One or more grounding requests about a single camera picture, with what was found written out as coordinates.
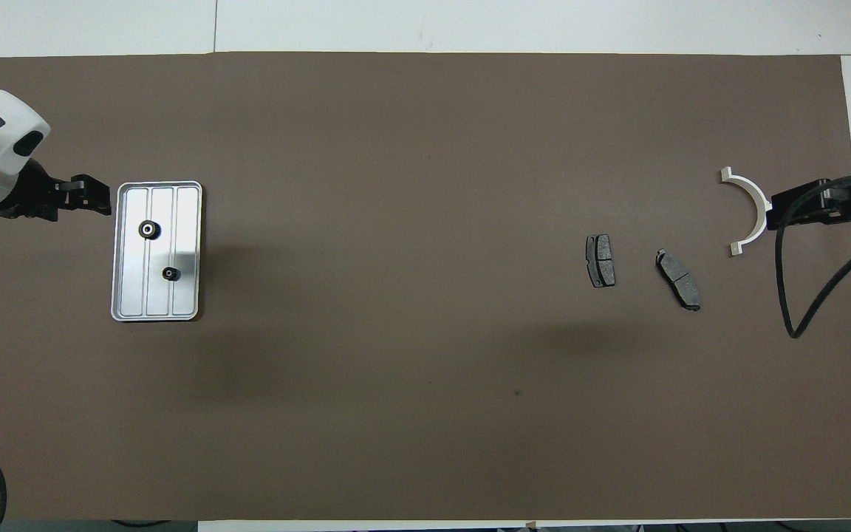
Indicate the silver metal tray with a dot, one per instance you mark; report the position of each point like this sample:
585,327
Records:
185,295

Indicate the small black bearing gear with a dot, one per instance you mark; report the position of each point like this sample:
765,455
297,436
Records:
170,274

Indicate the white curved plastic bracket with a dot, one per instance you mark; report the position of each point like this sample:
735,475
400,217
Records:
761,203

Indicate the long dark brake pad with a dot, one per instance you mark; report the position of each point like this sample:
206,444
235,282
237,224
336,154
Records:
680,281

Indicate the large black bearing gear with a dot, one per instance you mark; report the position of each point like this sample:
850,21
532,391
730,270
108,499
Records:
148,230

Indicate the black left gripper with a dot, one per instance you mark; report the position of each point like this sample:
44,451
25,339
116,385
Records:
30,196

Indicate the short dark brake pad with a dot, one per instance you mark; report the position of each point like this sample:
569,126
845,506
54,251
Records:
601,260

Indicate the brown table mat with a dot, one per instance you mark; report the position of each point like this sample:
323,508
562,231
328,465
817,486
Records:
425,414

